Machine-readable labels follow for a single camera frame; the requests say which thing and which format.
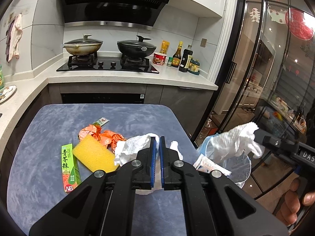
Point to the black gas stove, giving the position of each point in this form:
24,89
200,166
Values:
94,63

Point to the person's right hand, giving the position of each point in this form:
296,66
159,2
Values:
291,205

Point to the beige wok with lid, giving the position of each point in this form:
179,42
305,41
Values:
82,46

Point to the white paper package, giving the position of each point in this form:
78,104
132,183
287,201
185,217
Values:
127,150

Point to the white plate on counter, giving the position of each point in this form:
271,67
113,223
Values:
7,92

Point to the teal condiment jar rack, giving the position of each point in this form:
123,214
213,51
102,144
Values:
194,67

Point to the trash bin with plastic liner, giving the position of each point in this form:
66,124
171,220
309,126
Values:
240,167

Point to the small green spice jar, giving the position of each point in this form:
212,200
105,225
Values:
169,63

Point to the clear plastic wrap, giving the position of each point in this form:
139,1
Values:
236,141

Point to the green dish soap bottle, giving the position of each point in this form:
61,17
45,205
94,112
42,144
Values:
2,84

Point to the glass sliding door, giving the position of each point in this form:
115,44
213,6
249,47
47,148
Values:
269,78

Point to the orange wrapper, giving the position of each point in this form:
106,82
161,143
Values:
107,138

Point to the black wok with lid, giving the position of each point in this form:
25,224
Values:
138,49

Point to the yellow seasoning packet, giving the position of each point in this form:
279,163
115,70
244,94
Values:
164,47

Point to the small green sachet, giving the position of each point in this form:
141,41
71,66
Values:
100,122

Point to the dark soy sauce bottle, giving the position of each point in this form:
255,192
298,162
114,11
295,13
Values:
186,58

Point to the green wasabi box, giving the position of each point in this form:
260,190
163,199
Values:
69,167

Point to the yellow sponge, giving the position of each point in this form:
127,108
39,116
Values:
94,156

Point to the brown sauce bottle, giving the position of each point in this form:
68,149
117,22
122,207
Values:
176,58

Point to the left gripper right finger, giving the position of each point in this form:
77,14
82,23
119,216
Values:
212,203

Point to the red instant noodle cup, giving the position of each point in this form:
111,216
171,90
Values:
159,58

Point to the hanging pink dish towel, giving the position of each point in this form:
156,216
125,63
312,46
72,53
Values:
14,34

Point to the black range hood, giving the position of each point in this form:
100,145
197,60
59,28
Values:
124,13

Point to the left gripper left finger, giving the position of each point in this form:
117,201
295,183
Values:
103,203

